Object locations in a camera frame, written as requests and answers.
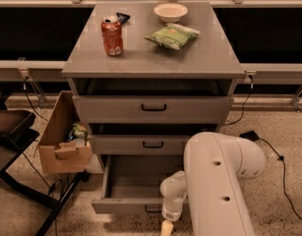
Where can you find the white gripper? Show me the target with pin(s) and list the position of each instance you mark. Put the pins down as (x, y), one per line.
(171, 214)

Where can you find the grey bottom drawer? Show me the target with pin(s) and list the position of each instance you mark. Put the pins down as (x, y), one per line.
(131, 183)

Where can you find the grey drawer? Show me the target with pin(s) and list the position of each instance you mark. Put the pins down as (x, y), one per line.
(138, 144)
(153, 109)
(131, 183)

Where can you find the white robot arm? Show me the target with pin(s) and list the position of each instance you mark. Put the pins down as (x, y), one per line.
(213, 163)

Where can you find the grey middle drawer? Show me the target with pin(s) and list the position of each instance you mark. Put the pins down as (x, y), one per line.
(138, 144)

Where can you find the grey drawer cabinet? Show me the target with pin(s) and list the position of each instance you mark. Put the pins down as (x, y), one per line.
(206, 66)

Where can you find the grey top drawer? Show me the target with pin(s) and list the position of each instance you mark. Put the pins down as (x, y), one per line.
(153, 109)

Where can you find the black power adapter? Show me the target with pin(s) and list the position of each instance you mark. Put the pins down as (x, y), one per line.
(251, 136)

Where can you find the brown cardboard box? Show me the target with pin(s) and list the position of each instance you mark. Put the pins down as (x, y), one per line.
(55, 153)

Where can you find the green packet in box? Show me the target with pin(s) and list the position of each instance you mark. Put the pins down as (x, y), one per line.
(78, 134)

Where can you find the green snack bag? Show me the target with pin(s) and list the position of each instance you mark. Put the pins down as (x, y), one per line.
(173, 36)

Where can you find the orange soda can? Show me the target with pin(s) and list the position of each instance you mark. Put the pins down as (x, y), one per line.
(111, 30)

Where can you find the dark blue snack wrapper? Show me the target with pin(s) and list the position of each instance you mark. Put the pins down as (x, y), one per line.
(123, 18)

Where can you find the white bowl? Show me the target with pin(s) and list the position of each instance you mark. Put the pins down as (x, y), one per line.
(170, 12)

